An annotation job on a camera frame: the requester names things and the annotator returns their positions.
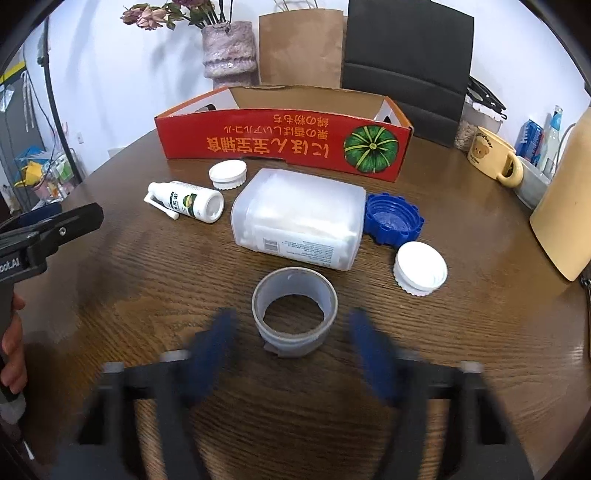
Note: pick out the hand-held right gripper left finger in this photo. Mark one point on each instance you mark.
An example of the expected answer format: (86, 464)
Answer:
(212, 355)

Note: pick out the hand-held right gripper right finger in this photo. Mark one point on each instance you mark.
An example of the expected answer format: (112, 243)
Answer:
(374, 355)

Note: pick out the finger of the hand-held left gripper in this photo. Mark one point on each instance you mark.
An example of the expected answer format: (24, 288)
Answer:
(69, 226)
(41, 216)

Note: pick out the grey tape roll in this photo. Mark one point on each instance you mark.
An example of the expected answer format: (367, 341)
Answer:
(286, 341)

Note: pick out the large white ridged cap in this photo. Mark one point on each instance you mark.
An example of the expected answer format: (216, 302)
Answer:
(420, 265)

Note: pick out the white spray bottle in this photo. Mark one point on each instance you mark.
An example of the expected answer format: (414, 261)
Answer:
(194, 201)

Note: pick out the blue notched bottle cap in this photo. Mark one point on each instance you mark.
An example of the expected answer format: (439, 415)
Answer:
(392, 217)

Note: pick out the translucent plastic container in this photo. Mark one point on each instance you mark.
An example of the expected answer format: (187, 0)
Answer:
(300, 217)

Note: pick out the small white ridged cap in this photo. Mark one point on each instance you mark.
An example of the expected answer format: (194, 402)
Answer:
(227, 173)

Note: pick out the red cardboard box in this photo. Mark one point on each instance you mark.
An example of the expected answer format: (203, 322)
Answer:
(277, 138)

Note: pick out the person's left hand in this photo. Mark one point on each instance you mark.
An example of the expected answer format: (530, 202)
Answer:
(14, 355)

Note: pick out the storage cart with clutter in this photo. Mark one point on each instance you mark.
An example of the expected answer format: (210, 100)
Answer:
(46, 175)

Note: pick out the grey refrigerator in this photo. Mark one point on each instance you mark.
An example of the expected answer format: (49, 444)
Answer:
(18, 138)

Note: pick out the black light stand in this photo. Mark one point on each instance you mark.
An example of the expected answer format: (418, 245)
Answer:
(60, 121)

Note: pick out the yellow bear mug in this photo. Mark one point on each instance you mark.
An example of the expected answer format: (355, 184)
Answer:
(485, 154)

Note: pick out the grey ceramic bowl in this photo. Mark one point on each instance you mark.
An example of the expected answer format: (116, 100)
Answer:
(531, 184)

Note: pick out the pink textured vase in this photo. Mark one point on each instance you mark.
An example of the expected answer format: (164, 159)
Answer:
(228, 50)

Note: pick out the glass jar black clip lid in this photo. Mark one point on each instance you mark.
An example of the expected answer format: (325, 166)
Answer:
(464, 131)

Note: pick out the yellow thermos jug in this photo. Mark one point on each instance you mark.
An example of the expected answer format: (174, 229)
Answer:
(568, 207)

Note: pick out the blue drink can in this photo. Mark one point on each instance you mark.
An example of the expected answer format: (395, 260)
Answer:
(528, 138)

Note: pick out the clear bottle blue label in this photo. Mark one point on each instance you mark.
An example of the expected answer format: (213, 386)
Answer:
(552, 129)

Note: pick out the brown paper bag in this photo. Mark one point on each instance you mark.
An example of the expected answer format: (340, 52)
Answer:
(300, 50)

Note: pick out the black paper bag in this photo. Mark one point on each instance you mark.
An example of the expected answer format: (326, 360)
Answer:
(406, 55)

